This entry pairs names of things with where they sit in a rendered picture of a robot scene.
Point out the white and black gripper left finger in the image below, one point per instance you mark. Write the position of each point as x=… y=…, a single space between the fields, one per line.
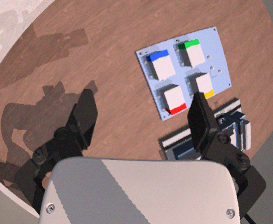
x=67 y=142

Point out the grey block with red end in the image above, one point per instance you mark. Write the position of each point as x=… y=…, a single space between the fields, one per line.
x=173 y=99

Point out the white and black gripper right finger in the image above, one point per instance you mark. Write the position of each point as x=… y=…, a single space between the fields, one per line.
x=215 y=145

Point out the grey block with yellow end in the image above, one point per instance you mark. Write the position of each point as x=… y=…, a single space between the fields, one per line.
x=201 y=82

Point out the grey block with blue end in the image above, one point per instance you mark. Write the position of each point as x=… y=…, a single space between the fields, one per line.
x=161 y=65

